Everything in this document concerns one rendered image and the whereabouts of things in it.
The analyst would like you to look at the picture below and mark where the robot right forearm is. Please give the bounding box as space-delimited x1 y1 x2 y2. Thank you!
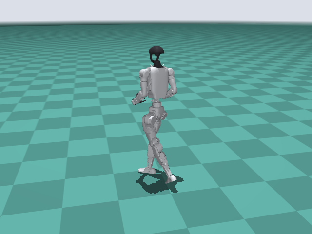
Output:
163 90 174 99

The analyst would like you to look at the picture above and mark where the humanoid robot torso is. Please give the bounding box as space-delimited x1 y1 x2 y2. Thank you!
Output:
147 65 169 119

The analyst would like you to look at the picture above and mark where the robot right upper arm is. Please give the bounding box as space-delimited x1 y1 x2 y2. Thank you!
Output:
168 68 177 95

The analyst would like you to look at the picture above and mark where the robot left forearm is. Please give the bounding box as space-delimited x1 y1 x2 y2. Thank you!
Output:
131 91 144 105

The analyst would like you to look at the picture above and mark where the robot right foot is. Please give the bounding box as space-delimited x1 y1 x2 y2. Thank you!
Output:
138 167 156 174

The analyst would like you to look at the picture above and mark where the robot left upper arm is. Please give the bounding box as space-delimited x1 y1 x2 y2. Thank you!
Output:
139 68 150 98

